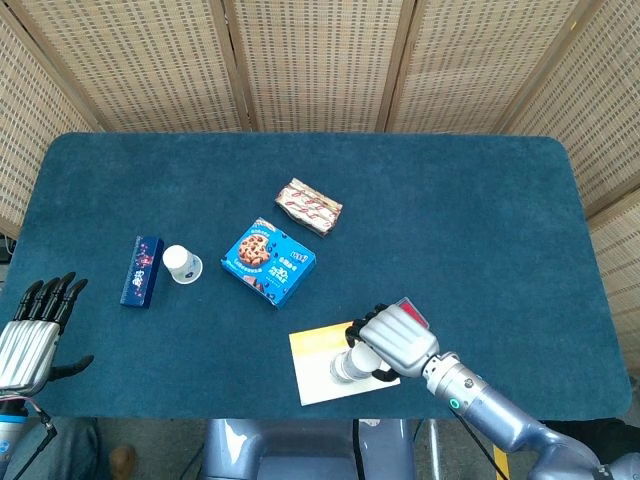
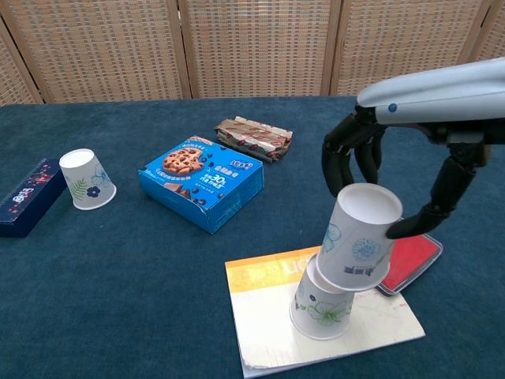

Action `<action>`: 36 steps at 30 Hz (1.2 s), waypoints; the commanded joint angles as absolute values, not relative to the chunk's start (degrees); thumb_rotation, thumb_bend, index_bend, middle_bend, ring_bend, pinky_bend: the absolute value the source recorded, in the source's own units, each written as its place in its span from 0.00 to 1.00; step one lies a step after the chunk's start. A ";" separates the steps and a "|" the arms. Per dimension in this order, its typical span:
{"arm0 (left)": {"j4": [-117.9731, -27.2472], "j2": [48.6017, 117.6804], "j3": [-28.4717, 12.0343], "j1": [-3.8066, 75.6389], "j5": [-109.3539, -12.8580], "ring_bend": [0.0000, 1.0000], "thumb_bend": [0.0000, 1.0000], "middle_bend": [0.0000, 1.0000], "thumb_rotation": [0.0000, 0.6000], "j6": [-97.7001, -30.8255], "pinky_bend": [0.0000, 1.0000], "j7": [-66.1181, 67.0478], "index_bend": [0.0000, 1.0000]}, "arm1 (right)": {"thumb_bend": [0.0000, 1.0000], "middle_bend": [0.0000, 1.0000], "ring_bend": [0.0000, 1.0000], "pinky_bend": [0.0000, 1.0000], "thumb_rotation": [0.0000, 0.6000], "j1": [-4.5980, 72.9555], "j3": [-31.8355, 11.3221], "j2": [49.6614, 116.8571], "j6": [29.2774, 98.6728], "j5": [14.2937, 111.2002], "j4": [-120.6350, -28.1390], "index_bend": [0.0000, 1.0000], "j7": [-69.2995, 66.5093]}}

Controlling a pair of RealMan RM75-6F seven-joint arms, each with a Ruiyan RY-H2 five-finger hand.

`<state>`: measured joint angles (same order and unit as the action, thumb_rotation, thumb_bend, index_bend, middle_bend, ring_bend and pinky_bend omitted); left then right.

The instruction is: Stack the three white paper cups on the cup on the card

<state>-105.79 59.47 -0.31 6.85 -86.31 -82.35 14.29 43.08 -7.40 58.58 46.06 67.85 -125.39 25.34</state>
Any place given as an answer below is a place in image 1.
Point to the grey blue robot torso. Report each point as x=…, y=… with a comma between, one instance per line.
x=300, y=450

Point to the brown shoe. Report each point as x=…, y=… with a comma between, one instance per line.
x=122, y=460

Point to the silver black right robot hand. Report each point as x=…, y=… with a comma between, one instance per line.
x=400, y=342

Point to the white paper cup blue flower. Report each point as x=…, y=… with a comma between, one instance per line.
x=177, y=260

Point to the yellow white booklet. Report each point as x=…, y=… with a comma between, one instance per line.
x=315, y=375

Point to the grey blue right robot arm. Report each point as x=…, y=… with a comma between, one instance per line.
x=500, y=410

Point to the long dark blue box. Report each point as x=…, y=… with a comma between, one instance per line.
x=142, y=272

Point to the blue jeans leg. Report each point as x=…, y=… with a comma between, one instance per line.
x=75, y=450

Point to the white paper cup grey print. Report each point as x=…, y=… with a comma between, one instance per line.
x=357, y=362

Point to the blue cookie box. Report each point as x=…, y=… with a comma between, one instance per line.
x=260, y=260

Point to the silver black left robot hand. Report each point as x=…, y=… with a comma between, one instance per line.
x=25, y=355

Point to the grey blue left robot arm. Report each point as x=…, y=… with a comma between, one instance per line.
x=10, y=430

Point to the woven bamboo folding screen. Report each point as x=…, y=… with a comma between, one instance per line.
x=320, y=60

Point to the dark blue table cloth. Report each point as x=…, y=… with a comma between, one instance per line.
x=450, y=200

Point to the red white snack packet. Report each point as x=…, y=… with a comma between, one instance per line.
x=310, y=205

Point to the red ink pad clear case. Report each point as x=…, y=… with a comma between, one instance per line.
x=414, y=312

